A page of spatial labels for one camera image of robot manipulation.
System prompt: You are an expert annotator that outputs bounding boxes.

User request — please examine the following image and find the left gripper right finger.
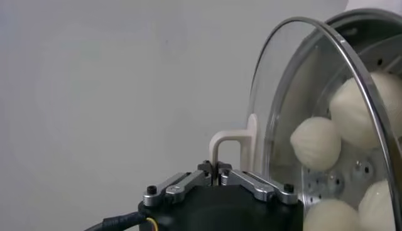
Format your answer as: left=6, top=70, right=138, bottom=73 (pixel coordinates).
left=216, top=160, right=298, bottom=205

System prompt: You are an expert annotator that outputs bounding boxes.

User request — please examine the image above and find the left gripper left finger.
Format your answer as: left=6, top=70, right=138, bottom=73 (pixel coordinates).
left=143, top=160, right=216, bottom=208

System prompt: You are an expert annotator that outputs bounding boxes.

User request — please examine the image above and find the white steamed baozi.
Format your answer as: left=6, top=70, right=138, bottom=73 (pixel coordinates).
left=328, top=71, right=402, bottom=150
left=303, top=198, right=361, bottom=231
left=357, top=179, right=397, bottom=231
left=289, top=116, right=342, bottom=172

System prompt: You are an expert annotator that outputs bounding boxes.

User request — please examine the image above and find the glass pot lid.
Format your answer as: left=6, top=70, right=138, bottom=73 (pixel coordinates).
left=209, top=16, right=402, bottom=231

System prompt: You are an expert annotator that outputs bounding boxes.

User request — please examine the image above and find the stainless steamer basket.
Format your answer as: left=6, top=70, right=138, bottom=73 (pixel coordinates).
left=268, top=8, right=402, bottom=231

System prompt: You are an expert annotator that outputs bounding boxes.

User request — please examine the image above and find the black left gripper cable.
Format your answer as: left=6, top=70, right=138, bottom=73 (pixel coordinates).
left=84, top=210, right=160, bottom=231

